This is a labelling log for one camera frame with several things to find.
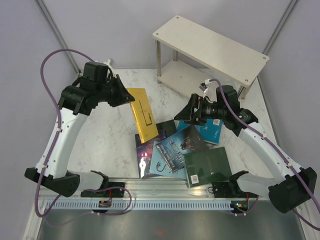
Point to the white two-tier shelf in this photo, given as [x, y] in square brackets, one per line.
[228, 60]

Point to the yellow book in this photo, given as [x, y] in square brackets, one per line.
[143, 114]

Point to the dark blue Wuthering Heights book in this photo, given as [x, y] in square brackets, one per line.
[174, 147]

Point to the aluminium frame post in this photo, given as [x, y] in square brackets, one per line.
[57, 33]
[280, 25]

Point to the light blue cat book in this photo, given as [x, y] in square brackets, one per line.
[159, 166]

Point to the right aluminium frame post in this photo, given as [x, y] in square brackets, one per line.
[280, 25]

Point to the dark green book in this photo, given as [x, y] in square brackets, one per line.
[207, 167]

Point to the bright blue book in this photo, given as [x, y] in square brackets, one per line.
[207, 130]

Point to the white perforated cable duct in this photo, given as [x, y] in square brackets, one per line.
[135, 204]

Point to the aluminium front rail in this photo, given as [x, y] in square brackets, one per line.
[157, 188]

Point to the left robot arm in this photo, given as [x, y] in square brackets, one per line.
[73, 109]

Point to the left aluminium frame post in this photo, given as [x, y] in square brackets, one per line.
[57, 33]

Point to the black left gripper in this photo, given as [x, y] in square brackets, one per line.
[124, 96]

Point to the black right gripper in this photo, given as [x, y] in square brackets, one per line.
[187, 113]

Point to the purple galaxy cover book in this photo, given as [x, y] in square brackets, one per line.
[144, 152]

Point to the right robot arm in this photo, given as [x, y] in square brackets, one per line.
[290, 186]

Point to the black book Moon and Sixpence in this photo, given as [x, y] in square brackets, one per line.
[168, 126]

